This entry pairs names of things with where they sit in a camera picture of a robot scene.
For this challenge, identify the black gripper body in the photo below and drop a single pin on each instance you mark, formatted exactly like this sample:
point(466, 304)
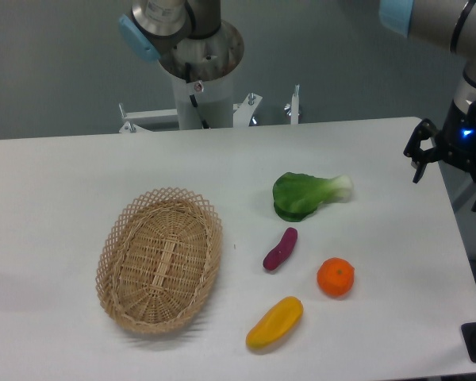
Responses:
point(455, 144)

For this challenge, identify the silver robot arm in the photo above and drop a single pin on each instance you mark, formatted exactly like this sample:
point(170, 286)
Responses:
point(450, 25)

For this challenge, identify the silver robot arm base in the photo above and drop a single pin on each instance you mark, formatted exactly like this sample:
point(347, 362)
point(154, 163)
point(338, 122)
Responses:
point(189, 39)

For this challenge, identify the purple sweet potato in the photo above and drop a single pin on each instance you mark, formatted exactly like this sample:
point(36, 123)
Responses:
point(282, 251)

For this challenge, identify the green bok choy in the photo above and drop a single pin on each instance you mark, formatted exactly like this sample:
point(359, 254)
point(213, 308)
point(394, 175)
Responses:
point(296, 196)

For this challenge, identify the orange tangerine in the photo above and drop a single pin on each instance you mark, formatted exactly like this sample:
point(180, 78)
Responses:
point(335, 277)

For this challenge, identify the yellow mango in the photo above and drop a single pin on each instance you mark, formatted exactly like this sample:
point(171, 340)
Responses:
point(277, 322)

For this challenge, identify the oval woven wicker basket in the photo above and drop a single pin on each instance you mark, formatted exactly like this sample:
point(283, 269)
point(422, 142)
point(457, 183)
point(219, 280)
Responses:
point(160, 261)

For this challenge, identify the white metal frame bracket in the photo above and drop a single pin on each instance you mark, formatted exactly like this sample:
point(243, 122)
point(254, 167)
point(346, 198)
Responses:
point(162, 120)

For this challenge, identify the white mounting pedestal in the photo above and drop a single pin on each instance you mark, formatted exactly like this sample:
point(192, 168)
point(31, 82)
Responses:
point(203, 101)

